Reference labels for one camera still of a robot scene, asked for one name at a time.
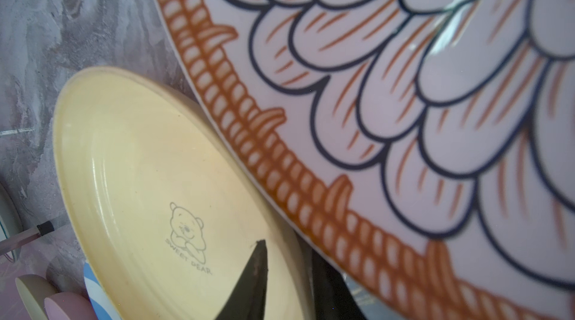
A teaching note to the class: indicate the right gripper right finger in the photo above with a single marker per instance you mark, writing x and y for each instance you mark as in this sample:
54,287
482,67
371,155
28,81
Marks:
332,298

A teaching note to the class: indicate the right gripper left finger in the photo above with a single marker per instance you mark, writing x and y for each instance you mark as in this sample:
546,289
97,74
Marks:
247,300

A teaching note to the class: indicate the blue striped plate front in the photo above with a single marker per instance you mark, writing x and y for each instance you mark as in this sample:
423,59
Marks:
103,307

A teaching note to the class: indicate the scale pattern plate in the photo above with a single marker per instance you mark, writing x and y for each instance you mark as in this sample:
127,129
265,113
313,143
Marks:
423,147

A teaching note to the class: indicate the steel two-tier dish rack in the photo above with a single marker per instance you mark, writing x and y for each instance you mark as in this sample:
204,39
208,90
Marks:
17,241

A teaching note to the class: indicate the yellow bear plate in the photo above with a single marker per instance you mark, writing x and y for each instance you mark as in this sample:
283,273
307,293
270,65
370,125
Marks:
165,217

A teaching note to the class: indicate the pink plate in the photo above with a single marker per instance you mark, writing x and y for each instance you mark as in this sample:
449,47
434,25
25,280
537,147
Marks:
68,306

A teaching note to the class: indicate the cream plate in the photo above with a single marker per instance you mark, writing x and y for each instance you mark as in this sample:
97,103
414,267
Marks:
33,290

